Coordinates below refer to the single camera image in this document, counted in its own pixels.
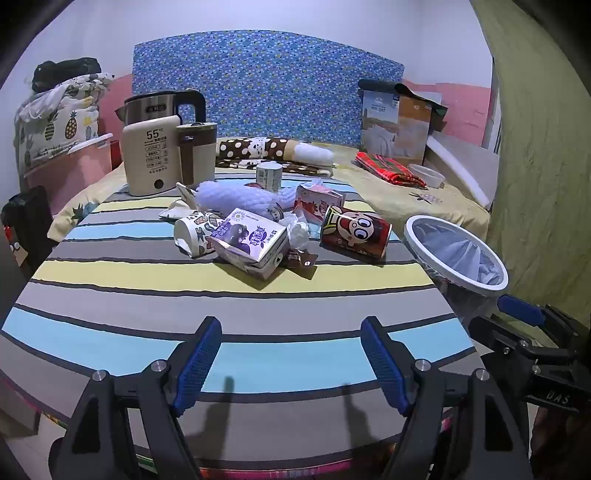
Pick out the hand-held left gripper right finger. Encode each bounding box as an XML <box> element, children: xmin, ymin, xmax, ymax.
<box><xmin>360</xmin><ymin>316</ymin><xmax>536</xmax><ymax>480</ymax></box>

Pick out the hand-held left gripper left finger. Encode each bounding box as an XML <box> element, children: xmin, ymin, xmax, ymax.
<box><xmin>48</xmin><ymin>316</ymin><xmax>223</xmax><ymax>480</ymax></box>

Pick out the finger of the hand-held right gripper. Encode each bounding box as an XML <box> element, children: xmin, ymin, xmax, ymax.
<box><xmin>468</xmin><ymin>314</ymin><xmax>536</xmax><ymax>365</ymax></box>
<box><xmin>498</xmin><ymin>294</ymin><xmax>578</xmax><ymax>334</ymax></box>

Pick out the white round waste bin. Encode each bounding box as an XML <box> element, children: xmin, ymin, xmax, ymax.
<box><xmin>403</xmin><ymin>215</ymin><xmax>509</xmax><ymax>326</ymax></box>

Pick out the printed paper cup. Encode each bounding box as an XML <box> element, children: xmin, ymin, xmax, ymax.
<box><xmin>174</xmin><ymin>211</ymin><xmax>227</xmax><ymax>257</ymax></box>

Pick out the white foam fruit net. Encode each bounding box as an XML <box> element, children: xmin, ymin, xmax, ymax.
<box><xmin>196</xmin><ymin>181</ymin><xmax>301</xmax><ymax>221</ymax></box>

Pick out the red juice carton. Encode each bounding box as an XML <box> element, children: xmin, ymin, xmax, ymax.
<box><xmin>293</xmin><ymin>182</ymin><xmax>345</xmax><ymax>223</ymax></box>

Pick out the white yogurt cup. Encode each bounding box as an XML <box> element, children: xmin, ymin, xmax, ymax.
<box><xmin>256</xmin><ymin>161</ymin><xmax>283</xmax><ymax>192</ymax></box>

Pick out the striped tablecloth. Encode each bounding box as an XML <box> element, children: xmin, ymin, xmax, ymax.
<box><xmin>0</xmin><ymin>173</ymin><xmax>485</xmax><ymax>476</ymax></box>

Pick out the purple milk carton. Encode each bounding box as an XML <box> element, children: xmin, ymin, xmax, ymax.
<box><xmin>210</xmin><ymin>209</ymin><xmax>289</xmax><ymax>281</ymax></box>

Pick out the brown chocolate bar wrapper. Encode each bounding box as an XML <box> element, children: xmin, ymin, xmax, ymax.
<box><xmin>281</xmin><ymin>249</ymin><xmax>319</xmax><ymax>271</ymax></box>

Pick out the red cartoon face can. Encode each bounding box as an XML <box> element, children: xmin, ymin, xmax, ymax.
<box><xmin>321</xmin><ymin>206</ymin><xmax>393</xmax><ymax>259</ymax></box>

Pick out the yellow pineapple bed sheet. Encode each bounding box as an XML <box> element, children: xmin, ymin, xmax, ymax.
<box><xmin>48</xmin><ymin>138</ymin><xmax>490</xmax><ymax>241</ymax></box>

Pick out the green curtain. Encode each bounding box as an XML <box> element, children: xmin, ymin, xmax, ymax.
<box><xmin>471</xmin><ymin>0</ymin><xmax>591</xmax><ymax>333</ymax></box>

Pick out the white foam board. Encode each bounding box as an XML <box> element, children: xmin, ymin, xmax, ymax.
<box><xmin>425</xmin><ymin>131</ymin><xmax>499</xmax><ymax>206</ymax></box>

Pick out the white crumpled tissue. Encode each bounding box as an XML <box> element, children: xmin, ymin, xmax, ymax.
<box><xmin>159</xmin><ymin>182</ymin><xmax>200</xmax><ymax>219</ymax></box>

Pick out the crumpled clear plastic wrapper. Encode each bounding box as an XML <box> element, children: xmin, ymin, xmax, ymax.
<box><xmin>279</xmin><ymin>212</ymin><xmax>310</xmax><ymax>252</ymax></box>

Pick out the white plastic bowl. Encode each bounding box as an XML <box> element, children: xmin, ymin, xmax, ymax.
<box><xmin>409</xmin><ymin>164</ymin><xmax>445</xmax><ymax>189</ymax></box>

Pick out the red plaid cloth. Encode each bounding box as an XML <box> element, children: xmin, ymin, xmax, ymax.
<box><xmin>355</xmin><ymin>151</ymin><xmax>428</xmax><ymax>189</ymax></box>

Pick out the electric kettle with base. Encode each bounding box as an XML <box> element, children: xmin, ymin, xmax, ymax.
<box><xmin>121</xmin><ymin>114</ymin><xmax>185</xmax><ymax>197</ymax></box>

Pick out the brown polka dot blanket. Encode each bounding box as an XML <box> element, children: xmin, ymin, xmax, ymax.
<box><xmin>215</xmin><ymin>136</ymin><xmax>335</xmax><ymax>178</ymax></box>

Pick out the black suitcase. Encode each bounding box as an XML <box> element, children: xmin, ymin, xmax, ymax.
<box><xmin>0</xmin><ymin>186</ymin><xmax>54</xmax><ymax>278</ymax></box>

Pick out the cardboard quilt box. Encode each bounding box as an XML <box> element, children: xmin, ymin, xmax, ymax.
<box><xmin>359</xmin><ymin>78</ymin><xmax>448</xmax><ymax>160</ymax></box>

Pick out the steel electric kettle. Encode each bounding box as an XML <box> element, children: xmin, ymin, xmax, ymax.
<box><xmin>115</xmin><ymin>89</ymin><xmax>207</xmax><ymax>132</ymax></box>

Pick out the pineapple print quilt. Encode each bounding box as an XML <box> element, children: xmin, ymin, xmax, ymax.
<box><xmin>14</xmin><ymin>74</ymin><xmax>114</xmax><ymax>171</ymax></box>

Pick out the blue floral headboard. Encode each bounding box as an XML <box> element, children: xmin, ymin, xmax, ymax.
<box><xmin>133</xmin><ymin>36</ymin><xmax>404</xmax><ymax>149</ymax></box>

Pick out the black bag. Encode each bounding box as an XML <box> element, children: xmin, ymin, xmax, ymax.
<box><xmin>31</xmin><ymin>58</ymin><xmax>102</xmax><ymax>93</ymax></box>

